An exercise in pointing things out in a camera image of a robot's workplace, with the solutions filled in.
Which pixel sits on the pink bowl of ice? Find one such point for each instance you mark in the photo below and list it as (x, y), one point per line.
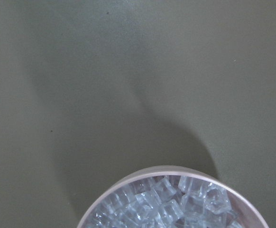
(171, 197)

